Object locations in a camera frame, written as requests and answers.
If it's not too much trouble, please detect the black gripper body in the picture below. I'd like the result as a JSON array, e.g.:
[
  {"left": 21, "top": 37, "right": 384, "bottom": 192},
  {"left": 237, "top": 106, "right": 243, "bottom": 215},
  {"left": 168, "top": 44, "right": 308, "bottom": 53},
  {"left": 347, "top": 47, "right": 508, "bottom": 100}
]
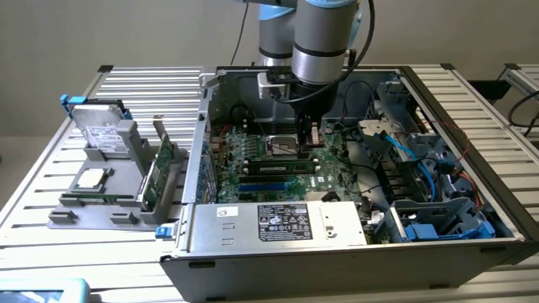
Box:
[{"left": 287, "top": 80, "right": 339, "bottom": 124}]

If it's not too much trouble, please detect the green RAM stick, white label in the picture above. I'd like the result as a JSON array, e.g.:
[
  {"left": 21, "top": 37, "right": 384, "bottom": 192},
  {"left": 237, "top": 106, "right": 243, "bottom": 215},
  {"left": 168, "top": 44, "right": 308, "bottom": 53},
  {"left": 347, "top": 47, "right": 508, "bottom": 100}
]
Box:
[{"left": 245, "top": 158, "right": 320, "bottom": 175}]

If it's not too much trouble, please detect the metal CPU socket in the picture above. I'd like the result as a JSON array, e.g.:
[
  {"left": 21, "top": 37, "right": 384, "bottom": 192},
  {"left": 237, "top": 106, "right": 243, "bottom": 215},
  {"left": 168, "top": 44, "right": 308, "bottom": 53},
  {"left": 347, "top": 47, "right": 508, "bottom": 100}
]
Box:
[{"left": 262, "top": 134, "right": 306, "bottom": 158}]

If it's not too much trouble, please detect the green Dell motherboard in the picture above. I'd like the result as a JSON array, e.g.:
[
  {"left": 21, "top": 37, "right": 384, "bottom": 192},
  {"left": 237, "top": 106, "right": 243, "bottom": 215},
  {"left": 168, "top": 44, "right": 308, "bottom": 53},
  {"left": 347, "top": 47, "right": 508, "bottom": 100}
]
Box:
[{"left": 213, "top": 121, "right": 364, "bottom": 205}]

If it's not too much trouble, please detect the blue expansion slot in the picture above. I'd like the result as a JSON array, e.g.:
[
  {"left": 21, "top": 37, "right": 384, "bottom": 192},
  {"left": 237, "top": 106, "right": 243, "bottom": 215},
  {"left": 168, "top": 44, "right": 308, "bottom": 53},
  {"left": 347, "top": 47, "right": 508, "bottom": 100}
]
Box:
[{"left": 239, "top": 182, "right": 294, "bottom": 193}]

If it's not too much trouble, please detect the grey chipset heatsink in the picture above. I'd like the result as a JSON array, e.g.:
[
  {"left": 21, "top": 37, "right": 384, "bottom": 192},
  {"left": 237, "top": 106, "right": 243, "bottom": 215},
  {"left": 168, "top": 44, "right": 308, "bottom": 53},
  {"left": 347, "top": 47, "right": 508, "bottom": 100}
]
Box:
[{"left": 307, "top": 191, "right": 340, "bottom": 203}]

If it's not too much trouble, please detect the silver power supply unit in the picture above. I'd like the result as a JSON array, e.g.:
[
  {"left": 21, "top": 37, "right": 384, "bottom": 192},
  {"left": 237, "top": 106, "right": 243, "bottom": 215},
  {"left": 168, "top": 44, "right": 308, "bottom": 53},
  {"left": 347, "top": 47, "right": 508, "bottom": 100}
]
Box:
[{"left": 184, "top": 201, "right": 368, "bottom": 254}]

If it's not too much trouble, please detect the green graphics card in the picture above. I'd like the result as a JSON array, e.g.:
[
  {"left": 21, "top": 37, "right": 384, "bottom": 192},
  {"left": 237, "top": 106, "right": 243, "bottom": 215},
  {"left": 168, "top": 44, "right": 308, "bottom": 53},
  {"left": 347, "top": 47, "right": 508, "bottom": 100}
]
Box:
[{"left": 135, "top": 115, "right": 179, "bottom": 213}]

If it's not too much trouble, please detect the open black PC case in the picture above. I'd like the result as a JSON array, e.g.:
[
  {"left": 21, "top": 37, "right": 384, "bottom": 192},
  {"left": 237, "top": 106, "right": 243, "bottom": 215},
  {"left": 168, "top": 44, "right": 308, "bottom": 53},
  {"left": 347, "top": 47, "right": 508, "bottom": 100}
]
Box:
[{"left": 159, "top": 64, "right": 535, "bottom": 301}]

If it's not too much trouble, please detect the blue disk bay carrier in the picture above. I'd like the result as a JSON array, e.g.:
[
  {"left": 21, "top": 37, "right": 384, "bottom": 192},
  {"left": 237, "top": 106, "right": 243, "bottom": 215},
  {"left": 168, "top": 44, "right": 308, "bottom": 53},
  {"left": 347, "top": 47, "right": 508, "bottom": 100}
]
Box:
[{"left": 399, "top": 220, "right": 495, "bottom": 243}]

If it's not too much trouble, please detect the blue case latch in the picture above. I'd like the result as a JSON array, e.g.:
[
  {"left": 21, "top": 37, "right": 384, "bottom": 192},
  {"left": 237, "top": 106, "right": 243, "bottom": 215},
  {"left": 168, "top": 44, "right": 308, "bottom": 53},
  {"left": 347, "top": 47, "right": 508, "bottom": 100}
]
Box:
[{"left": 155, "top": 223, "right": 175, "bottom": 240}]

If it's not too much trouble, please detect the silver hard disk, blue carrier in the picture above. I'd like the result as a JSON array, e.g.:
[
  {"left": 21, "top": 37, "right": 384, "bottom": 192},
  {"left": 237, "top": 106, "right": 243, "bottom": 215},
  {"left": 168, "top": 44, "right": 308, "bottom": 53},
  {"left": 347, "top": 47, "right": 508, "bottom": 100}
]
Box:
[{"left": 59, "top": 93, "right": 135, "bottom": 153}]

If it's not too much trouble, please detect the grey parts rack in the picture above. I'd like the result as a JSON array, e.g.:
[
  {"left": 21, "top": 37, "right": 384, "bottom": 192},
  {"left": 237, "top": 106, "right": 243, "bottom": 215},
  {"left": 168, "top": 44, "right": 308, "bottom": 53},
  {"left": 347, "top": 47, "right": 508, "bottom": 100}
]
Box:
[{"left": 44, "top": 119, "right": 189, "bottom": 232}]

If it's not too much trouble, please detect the metal slat side table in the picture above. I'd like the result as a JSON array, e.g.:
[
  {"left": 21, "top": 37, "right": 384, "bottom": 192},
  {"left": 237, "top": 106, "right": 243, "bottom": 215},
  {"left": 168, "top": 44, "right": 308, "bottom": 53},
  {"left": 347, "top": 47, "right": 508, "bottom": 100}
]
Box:
[{"left": 496, "top": 62, "right": 539, "bottom": 107}]

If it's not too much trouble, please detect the silver CPU chip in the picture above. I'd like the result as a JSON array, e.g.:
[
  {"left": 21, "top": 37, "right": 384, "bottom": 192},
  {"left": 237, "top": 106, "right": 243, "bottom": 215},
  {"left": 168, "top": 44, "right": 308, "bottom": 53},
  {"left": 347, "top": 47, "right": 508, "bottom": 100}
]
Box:
[{"left": 72, "top": 168, "right": 115, "bottom": 193}]

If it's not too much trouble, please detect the light blue box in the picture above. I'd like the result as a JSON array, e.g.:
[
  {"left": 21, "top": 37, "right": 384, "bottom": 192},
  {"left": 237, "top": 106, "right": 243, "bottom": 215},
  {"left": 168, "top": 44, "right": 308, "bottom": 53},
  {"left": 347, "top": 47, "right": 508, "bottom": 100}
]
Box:
[{"left": 0, "top": 278, "right": 91, "bottom": 303}]

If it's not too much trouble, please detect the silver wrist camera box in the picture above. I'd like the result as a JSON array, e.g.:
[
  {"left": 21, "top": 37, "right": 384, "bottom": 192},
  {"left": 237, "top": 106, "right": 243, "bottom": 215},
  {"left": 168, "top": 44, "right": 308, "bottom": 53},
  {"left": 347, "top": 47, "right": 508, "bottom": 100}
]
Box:
[{"left": 258, "top": 66, "right": 296, "bottom": 101}]

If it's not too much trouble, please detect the blue SATA wire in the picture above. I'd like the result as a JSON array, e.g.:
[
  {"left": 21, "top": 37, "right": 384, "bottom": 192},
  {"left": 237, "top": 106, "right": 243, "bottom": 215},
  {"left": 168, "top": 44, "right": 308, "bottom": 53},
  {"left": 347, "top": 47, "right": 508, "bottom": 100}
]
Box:
[{"left": 376, "top": 131, "right": 450, "bottom": 205}]

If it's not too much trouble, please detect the thin black hanging cable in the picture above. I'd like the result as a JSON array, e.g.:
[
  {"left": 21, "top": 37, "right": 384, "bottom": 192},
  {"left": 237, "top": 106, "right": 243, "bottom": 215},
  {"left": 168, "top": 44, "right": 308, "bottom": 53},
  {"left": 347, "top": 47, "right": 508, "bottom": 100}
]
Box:
[{"left": 229, "top": 0, "right": 249, "bottom": 66}]

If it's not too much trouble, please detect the thin red wire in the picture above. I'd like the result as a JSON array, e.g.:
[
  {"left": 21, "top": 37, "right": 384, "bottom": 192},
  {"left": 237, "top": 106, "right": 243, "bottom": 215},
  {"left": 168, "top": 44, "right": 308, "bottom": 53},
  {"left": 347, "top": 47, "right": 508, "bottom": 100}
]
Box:
[{"left": 415, "top": 116, "right": 472, "bottom": 165}]

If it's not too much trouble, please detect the black looped cable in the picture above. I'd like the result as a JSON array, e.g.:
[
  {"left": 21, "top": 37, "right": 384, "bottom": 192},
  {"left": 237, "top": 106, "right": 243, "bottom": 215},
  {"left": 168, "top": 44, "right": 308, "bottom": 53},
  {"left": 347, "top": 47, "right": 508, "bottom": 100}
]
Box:
[{"left": 508, "top": 90, "right": 539, "bottom": 137}]

